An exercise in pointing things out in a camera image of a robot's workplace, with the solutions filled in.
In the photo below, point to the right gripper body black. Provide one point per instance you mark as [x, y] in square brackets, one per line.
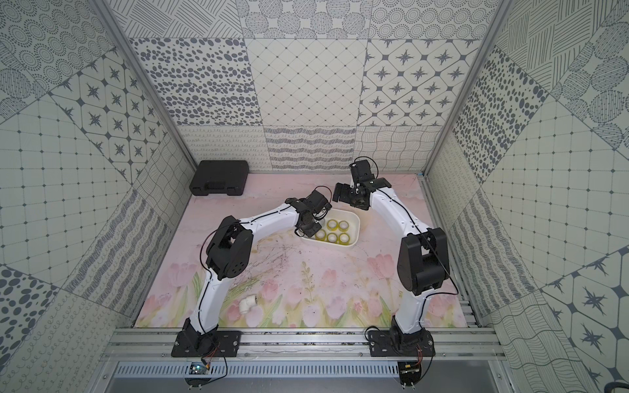
[349, 195]

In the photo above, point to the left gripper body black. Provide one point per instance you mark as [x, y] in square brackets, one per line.
[306, 224]

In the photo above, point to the yellow tape roll five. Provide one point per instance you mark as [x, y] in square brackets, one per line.
[332, 224]

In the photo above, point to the yellow tape roll two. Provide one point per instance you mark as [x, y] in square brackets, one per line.
[320, 235]

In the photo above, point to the yellow tape roll six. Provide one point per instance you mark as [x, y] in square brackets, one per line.
[343, 225]

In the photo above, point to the yellow tape roll three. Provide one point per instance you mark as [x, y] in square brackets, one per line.
[343, 239]

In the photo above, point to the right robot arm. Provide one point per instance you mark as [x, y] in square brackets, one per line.
[423, 261]

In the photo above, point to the white pipe elbow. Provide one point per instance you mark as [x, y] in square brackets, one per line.
[246, 304]

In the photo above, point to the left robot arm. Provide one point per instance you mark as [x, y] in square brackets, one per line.
[228, 252]

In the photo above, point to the white storage box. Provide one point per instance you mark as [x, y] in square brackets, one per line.
[339, 215]

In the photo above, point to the black tool case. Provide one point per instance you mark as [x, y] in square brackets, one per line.
[220, 177]

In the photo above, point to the right circuit board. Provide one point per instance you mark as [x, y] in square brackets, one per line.
[410, 370]

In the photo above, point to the circuit board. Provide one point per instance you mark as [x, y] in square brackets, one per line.
[198, 369]
[410, 370]

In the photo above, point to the left circuit board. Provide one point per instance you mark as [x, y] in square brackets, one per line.
[198, 369]

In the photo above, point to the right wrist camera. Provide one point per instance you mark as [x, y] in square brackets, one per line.
[361, 172]

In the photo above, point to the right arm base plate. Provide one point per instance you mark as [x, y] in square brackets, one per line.
[391, 343]

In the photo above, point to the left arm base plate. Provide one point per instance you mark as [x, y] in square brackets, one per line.
[191, 343]

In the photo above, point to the aluminium rail frame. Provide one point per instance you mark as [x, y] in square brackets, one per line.
[162, 344]

